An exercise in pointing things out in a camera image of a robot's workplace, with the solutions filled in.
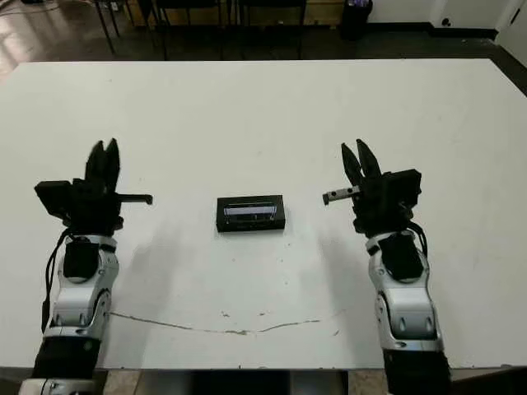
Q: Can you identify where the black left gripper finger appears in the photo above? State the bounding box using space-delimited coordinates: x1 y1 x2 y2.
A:
84 140 106 187
104 138 122 193

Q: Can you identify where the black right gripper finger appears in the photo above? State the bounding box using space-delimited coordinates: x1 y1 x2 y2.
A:
355 138 384 180
340 142 364 191

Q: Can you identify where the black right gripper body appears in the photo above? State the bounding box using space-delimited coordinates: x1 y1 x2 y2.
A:
321 172 421 239

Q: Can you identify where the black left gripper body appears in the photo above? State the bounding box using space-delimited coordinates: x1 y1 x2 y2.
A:
64 177 155 238

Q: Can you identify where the black box lid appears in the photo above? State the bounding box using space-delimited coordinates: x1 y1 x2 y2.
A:
215 194 287 235

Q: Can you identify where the black trash bin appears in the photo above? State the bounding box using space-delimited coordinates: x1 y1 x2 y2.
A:
341 0 374 40

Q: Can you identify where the wooden crate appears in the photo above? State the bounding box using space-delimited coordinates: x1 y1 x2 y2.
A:
305 0 343 26

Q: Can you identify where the white door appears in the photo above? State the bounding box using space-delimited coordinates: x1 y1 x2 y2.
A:
495 0 527 53

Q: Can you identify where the grey dark robot lower body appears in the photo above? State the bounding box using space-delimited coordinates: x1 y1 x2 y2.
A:
135 369 351 395

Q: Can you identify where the black right wrist camera housing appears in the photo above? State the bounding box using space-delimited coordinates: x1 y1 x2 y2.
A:
385 168 423 207

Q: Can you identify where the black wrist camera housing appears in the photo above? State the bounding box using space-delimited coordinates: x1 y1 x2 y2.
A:
33 179 76 226
385 168 423 207

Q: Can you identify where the black left wrist camera housing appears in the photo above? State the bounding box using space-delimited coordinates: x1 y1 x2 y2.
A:
33 179 76 226

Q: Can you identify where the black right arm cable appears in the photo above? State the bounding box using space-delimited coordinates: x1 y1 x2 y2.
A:
405 219 431 265

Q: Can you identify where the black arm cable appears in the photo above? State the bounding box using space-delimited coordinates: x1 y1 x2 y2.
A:
40 231 70 335
405 219 431 265

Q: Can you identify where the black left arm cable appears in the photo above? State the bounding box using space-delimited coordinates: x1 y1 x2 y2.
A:
40 231 70 335

